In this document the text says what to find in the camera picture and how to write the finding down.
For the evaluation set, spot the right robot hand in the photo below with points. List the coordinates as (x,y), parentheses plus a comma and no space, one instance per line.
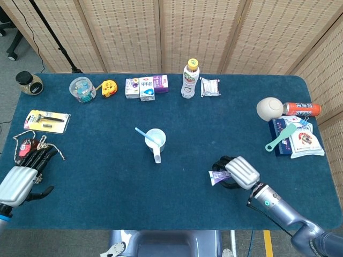
(242,172)

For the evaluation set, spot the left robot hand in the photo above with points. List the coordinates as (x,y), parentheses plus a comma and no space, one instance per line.
(17,184)

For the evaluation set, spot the purple white toothpaste tube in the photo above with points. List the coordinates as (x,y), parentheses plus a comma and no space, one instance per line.
(218,176)

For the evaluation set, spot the light blue toothbrush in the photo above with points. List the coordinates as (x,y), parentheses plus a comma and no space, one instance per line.
(142,133)

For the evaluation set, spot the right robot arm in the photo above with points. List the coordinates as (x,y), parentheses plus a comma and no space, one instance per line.
(284,214)

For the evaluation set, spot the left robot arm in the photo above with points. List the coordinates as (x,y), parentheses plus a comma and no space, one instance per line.
(5,217)

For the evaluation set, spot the brown sauce bottle red label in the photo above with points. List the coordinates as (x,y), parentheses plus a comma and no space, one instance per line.
(26,146)

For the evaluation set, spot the teal rice spoon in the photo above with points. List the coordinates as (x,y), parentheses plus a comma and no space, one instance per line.
(281,137)

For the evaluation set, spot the dark blue patterned box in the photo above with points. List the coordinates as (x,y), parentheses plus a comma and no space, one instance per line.
(277,127)

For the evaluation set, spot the beige upturned bowl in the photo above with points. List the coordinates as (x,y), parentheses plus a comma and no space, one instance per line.
(269,109)

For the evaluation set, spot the razor in yellow blister pack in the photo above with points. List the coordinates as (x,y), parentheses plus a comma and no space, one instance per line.
(47,121)

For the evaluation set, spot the white snack bag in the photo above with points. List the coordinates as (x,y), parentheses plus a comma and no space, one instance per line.
(305,142)

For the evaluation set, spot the white plastic packet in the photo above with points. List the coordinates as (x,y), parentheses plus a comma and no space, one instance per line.
(289,120)

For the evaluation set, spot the yellow floor tape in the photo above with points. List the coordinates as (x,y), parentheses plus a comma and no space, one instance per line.
(268,243)

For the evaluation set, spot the blue binder clip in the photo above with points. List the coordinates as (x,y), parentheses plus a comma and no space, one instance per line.
(302,121)

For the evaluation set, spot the orange spray can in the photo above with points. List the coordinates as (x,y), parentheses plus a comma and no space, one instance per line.
(302,109)

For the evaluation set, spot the blue table cloth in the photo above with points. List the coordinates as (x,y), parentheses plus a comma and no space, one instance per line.
(107,192)

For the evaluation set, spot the silver snack packet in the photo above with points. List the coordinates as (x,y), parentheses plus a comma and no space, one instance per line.
(210,87)

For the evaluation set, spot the glass jar black lid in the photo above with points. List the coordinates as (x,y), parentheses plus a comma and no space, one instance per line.
(30,84)

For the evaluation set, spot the grey blue robot torso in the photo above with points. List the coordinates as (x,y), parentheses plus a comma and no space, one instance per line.
(166,243)

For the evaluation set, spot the drink bottle yellow cap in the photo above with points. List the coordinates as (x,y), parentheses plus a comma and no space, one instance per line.
(189,80)

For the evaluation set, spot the clear plastic jar of clips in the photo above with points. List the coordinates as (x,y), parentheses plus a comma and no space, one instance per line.
(81,89)

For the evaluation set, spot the white blue milk carton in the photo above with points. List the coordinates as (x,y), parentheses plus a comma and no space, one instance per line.
(147,89)

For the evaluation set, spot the yellow tape measure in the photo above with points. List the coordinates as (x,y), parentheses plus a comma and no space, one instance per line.
(110,88)

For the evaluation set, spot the white purple milk carton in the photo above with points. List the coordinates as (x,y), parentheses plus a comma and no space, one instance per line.
(132,88)

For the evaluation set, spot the black office chair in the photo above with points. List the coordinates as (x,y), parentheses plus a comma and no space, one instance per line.
(12,45)

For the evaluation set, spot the black tripod stand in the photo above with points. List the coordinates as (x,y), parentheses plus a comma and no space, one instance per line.
(56,42)

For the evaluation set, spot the bamboo folding screen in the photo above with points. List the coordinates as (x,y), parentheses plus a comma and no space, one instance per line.
(128,32)

